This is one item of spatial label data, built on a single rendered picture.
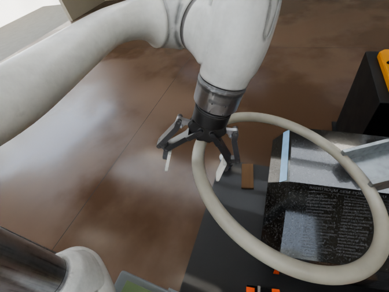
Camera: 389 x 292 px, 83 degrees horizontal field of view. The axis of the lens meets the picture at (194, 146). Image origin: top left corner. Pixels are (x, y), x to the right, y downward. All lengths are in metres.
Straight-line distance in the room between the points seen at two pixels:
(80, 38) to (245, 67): 0.23
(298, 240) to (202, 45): 0.92
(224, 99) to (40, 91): 0.26
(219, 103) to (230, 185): 1.58
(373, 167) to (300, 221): 0.40
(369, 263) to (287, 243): 0.58
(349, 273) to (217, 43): 0.45
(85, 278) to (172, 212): 1.29
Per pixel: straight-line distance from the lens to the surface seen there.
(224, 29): 0.34
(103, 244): 2.05
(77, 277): 0.70
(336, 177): 1.09
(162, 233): 1.88
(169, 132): 0.48
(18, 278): 0.61
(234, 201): 1.86
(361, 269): 0.54
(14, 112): 0.26
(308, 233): 1.10
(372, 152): 0.85
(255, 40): 0.35
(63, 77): 0.30
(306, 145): 1.16
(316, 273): 0.48
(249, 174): 1.98
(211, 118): 0.42
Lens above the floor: 1.67
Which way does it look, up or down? 47 degrees down
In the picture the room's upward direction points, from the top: 15 degrees counter-clockwise
